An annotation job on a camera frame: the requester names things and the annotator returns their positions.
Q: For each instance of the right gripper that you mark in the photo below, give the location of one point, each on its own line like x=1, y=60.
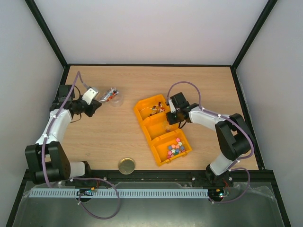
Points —
x=171, y=118

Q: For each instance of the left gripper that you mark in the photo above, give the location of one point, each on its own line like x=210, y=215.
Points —
x=95, y=105

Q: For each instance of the yellow star candy bin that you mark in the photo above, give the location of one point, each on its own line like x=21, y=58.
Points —
x=170, y=146

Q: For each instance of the yellow lollipop bin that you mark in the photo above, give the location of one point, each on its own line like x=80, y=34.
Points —
x=151, y=106

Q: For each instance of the metal scoop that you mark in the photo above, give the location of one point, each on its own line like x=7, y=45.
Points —
x=109, y=95

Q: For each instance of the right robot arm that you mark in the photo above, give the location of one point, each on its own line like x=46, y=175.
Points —
x=234, y=137

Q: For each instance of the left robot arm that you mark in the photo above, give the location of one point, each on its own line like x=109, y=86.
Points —
x=46, y=159

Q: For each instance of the clear glass jar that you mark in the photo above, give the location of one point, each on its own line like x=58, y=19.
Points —
x=118, y=100

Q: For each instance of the gold jar lid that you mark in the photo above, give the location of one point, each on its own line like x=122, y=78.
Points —
x=126, y=165

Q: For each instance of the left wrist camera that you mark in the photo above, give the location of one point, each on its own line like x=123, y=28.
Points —
x=89, y=95

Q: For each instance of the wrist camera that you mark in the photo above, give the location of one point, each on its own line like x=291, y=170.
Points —
x=171, y=105
x=89, y=95

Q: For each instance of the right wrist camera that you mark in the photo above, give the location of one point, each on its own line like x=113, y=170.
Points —
x=171, y=105

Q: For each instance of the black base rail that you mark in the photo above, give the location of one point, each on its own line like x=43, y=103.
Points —
x=194, y=178

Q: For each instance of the grey slotted cable duct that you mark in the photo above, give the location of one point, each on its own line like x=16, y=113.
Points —
x=122, y=193

